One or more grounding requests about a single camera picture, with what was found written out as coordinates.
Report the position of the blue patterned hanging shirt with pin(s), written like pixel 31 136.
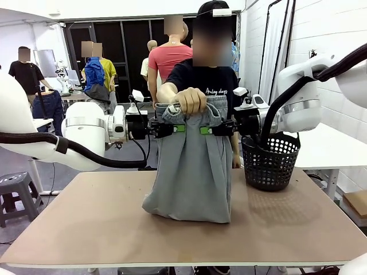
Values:
pixel 235 57

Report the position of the black tripod stand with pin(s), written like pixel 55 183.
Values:
pixel 41 100

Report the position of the black perforated plastic basket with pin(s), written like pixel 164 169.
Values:
pixel 269 172

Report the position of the grey plastic stool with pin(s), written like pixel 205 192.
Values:
pixel 17 186

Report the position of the person's left forearm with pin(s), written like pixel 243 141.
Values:
pixel 235 144

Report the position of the mannequin in cream top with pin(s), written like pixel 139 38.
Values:
pixel 144 68

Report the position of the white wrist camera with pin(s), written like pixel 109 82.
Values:
pixel 241 91
pixel 137 96

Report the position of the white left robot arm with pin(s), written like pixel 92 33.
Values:
pixel 83 126

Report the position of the person's left hand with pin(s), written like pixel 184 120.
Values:
pixel 236 161

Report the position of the mannequin in pink crop top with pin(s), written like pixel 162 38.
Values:
pixel 169 57

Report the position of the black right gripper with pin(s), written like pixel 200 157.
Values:
pixel 246 121

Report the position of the black shoes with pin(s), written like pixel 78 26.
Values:
pixel 220 270

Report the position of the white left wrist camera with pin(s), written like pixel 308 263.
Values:
pixel 137 96

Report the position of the person's right hand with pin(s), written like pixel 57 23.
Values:
pixel 190 100

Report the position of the background person in black shirt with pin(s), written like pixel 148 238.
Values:
pixel 24 77

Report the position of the brown cardboard box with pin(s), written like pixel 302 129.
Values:
pixel 357 204

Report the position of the grey framed whiteboard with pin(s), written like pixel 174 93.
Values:
pixel 47 63

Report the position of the mannequin in dark blue jeans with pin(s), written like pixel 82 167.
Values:
pixel 53 109

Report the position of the small white humanoid robot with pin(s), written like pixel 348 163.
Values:
pixel 61 76

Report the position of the person in black t-shirt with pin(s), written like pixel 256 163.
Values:
pixel 218 80

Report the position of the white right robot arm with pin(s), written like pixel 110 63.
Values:
pixel 301 114

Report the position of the large white table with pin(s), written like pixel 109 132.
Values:
pixel 338 149

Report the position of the white head-mounted camera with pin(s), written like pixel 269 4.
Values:
pixel 221 12

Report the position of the white backdrop curtain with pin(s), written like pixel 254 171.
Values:
pixel 275 43

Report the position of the grey training pants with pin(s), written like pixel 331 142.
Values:
pixel 189 172

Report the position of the person's right forearm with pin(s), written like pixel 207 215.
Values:
pixel 167 91

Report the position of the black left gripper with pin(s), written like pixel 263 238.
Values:
pixel 137 126

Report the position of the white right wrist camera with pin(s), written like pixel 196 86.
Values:
pixel 241 91

